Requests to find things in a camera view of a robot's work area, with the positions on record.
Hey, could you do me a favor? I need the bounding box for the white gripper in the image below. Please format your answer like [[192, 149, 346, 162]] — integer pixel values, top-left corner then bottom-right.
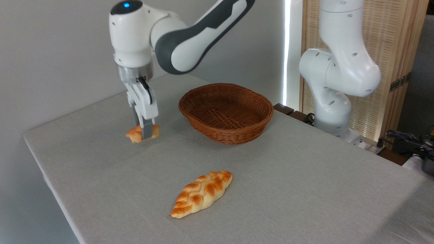
[[123, 79, 159, 140]]

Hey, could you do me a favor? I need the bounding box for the small round flower-shaped bread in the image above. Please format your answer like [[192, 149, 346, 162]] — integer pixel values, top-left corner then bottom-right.
[[125, 124, 160, 144]]

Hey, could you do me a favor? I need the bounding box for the brown oval wicker basket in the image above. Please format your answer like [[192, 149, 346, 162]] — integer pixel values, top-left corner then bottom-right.
[[178, 83, 274, 145]]

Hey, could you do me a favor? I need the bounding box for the long braided bread loaf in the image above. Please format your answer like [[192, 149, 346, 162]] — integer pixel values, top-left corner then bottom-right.
[[170, 170, 233, 219]]

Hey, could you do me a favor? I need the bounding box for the grey tablecloth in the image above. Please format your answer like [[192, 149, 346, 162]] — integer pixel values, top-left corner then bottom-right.
[[23, 71, 434, 244]]

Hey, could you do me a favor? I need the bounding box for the black metal screen hinge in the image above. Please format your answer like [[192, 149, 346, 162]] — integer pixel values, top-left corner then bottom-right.
[[389, 72, 412, 93]]

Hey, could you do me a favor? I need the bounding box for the wooden bamboo folding screen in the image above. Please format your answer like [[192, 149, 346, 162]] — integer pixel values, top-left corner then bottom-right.
[[300, 0, 430, 147]]

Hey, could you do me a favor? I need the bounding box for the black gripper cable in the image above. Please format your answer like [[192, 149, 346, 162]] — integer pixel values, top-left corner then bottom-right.
[[138, 76, 153, 105]]

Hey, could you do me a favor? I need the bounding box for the black cable bundle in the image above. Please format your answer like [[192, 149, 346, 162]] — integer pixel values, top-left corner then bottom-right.
[[376, 129, 434, 160]]

